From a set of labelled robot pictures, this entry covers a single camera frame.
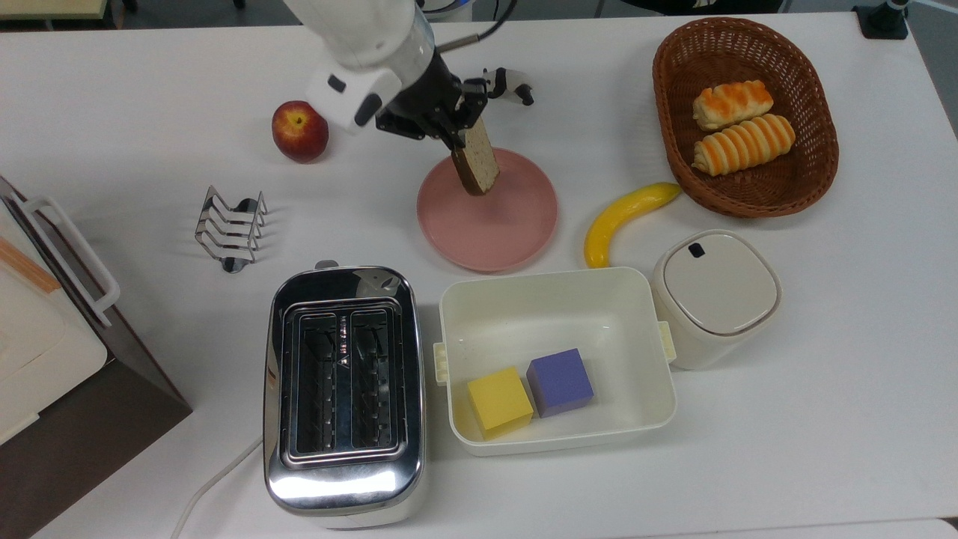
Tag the brown toast bread slice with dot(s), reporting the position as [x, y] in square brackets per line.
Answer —
[479, 161]

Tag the pink round plate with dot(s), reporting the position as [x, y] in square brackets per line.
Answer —
[509, 224]

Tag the yellow banana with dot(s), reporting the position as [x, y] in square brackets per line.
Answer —
[617, 213]

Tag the red apple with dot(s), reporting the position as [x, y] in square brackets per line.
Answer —
[299, 133]

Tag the white lidded canister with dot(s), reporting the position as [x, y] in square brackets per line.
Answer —
[715, 288]

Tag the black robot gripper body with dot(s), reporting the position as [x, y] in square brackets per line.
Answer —
[426, 101]

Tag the short striped bread roll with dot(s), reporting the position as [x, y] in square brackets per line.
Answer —
[732, 103]

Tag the purple foam cube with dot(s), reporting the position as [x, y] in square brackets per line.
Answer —
[560, 382]

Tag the long striped bread roll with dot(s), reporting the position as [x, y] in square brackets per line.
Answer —
[745, 144]

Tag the cream rectangular plastic bin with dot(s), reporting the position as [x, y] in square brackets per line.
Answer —
[554, 307]

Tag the brown wicker basket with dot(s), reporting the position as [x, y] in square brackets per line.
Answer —
[812, 142]

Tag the metal toast rack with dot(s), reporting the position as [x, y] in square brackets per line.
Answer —
[230, 228]

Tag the black clamp mount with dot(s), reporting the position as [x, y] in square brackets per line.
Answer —
[883, 21]

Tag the yellow foam cube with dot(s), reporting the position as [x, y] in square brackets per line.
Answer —
[500, 400]

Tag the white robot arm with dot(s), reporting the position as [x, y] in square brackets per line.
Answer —
[359, 37]

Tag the chrome two-slot toaster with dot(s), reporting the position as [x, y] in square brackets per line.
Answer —
[340, 486]

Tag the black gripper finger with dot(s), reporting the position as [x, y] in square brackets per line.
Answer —
[477, 97]
[453, 135]

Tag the small panda figurine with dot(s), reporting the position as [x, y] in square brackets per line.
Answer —
[513, 84]

